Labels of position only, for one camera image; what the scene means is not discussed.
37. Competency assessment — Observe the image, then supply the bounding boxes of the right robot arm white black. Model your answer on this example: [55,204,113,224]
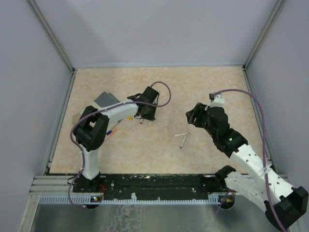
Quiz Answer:
[185,102,309,231]

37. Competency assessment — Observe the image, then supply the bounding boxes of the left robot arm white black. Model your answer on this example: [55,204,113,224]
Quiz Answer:
[71,87,159,192]

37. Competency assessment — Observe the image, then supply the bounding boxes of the white pen dark tip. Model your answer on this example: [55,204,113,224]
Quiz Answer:
[174,132,190,137]

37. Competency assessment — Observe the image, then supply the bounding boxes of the white pen blue end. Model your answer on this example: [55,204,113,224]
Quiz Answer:
[180,134,188,149]

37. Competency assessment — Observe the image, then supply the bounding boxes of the folded grey beige cloth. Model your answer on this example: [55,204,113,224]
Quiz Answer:
[71,91,120,125]

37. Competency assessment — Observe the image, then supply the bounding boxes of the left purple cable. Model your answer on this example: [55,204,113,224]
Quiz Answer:
[67,81,171,211]

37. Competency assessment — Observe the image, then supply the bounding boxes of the purple cable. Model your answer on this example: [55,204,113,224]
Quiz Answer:
[209,89,288,232]
[67,81,171,211]

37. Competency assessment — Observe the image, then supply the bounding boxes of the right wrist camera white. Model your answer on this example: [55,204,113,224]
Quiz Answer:
[209,93,225,108]

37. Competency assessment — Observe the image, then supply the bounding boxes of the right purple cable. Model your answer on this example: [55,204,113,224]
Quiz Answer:
[209,89,288,232]

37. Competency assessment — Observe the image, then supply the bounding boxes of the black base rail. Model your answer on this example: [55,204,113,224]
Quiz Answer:
[73,174,227,201]

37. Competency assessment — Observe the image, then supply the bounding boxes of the aluminium frame rail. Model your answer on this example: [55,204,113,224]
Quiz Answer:
[29,175,73,194]

